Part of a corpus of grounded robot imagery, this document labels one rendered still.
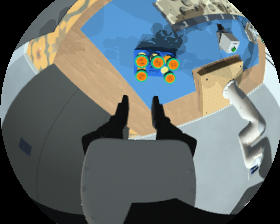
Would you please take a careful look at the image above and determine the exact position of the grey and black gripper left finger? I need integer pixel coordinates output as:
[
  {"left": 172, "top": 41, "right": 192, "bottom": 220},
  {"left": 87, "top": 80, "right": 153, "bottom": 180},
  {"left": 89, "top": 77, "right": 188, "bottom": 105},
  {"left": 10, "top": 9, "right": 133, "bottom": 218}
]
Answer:
[{"left": 82, "top": 95, "right": 129, "bottom": 155}]

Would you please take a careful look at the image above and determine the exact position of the blue tube rack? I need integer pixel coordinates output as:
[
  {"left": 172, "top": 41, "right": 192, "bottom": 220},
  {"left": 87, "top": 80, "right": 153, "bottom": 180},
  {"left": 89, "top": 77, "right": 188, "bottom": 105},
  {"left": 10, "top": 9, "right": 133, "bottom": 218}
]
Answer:
[{"left": 134, "top": 48, "right": 176, "bottom": 77}]

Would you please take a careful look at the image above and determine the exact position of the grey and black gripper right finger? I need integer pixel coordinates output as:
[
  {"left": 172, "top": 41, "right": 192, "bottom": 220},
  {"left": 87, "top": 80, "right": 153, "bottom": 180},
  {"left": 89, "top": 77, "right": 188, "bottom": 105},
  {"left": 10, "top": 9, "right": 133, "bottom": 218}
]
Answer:
[{"left": 151, "top": 96, "right": 197, "bottom": 157}]

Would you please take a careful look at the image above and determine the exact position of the blue bench mat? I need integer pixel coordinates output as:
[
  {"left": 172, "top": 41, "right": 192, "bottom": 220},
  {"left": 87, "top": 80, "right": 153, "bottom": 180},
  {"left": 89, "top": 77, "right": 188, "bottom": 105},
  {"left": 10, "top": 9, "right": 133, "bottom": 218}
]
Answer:
[{"left": 80, "top": 0, "right": 259, "bottom": 110}]

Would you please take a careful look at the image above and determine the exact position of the white blank tube rack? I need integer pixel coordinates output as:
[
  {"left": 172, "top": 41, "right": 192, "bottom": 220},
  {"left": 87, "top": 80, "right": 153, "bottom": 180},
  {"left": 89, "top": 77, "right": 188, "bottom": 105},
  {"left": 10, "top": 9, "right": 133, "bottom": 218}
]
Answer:
[{"left": 245, "top": 22, "right": 258, "bottom": 44}]

